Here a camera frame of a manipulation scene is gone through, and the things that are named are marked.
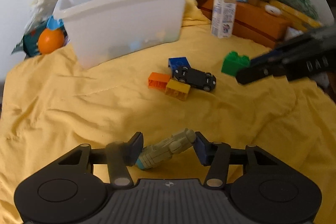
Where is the grey-green toy figure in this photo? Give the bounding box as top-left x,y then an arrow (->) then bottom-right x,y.
135,128 -> 197,170

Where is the white round small object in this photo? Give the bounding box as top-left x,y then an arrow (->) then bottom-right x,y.
264,5 -> 282,16

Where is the yellow box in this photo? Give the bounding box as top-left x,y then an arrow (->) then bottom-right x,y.
269,0 -> 323,28

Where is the orange box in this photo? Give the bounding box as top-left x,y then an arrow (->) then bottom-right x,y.
200,0 -> 291,48

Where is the yellow toy brick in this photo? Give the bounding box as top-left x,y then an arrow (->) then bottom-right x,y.
165,79 -> 191,101

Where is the black toy car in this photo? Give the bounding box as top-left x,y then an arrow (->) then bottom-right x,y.
173,66 -> 217,92

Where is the orange toy brick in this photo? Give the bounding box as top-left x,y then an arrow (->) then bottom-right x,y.
147,72 -> 171,90

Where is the green toy brick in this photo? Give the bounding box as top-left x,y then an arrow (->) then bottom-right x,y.
221,51 -> 251,77

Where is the yellow cloth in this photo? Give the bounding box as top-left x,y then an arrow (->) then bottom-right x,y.
1,0 -> 335,223

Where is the blue toy brick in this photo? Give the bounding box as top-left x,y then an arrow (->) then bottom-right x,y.
168,57 -> 191,76

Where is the white milk carton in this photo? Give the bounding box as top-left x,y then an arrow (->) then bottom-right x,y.
211,0 -> 237,39

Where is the orange ball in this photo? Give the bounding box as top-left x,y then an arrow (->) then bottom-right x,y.
38,28 -> 64,55

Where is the translucent plastic storage bin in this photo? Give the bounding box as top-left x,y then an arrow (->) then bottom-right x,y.
53,0 -> 186,69

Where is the dark green package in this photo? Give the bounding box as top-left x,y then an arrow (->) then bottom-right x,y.
11,21 -> 47,58

